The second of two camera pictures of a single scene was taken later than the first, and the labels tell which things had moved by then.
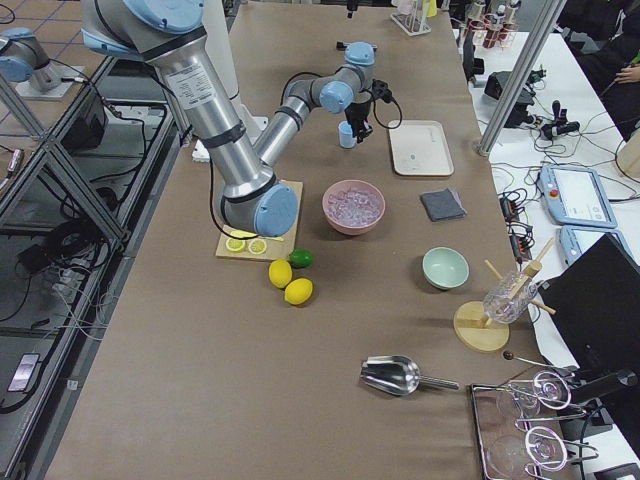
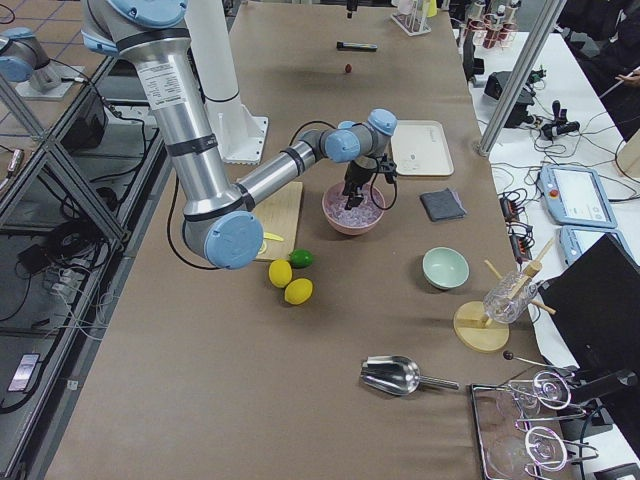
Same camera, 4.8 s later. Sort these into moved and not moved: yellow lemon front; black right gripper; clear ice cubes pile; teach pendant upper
Moved: black right gripper
Not moved: clear ice cubes pile; teach pendant upper; yellow lemon front
